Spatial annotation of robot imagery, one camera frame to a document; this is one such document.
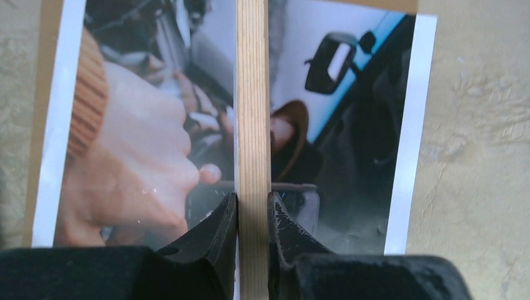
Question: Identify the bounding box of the brown backing board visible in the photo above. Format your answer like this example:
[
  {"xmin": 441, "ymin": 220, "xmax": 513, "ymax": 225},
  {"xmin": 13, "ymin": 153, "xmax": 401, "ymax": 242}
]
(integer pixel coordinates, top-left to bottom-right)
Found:
[{"xmin": 22, "ymin": 1, "xmax": 426, "ymax": 255}]

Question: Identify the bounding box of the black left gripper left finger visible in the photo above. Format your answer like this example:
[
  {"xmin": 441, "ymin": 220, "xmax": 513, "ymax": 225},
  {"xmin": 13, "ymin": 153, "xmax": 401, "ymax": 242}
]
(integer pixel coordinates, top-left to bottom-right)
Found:
[{"xmin": 1, "ymin": 194, "xmax": 238, "ymax": 299}]

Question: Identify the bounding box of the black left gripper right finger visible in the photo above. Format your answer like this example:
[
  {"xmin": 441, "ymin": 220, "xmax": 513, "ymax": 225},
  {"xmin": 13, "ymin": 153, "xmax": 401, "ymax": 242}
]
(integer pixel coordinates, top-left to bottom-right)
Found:
[{"xmin": 267, "ymin": 192, "xmax": 472, "ymax": 300}]

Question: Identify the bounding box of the colour photo print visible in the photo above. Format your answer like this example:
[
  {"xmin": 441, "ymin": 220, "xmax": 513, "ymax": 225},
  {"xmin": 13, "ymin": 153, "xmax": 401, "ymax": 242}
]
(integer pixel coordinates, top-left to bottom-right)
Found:
[{"xmin": 25, "ymin": 1, "xmax": 437, "ymax": 254}]

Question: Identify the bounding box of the white wooden picture frame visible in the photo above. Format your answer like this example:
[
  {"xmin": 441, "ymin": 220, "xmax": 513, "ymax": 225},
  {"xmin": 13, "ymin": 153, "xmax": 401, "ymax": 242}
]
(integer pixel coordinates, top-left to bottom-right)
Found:
[{"xmin": 234, "ymin": 0, "xmax": 271, "ymax": 299}]

